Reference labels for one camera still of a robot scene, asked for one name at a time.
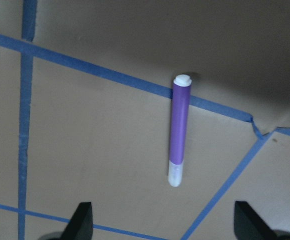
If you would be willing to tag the purple pen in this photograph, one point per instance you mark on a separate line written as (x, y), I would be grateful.
(181, 91)

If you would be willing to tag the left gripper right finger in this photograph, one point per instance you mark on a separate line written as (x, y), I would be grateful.
(248, 225)

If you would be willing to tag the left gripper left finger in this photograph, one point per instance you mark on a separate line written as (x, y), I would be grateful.
(80, 226)

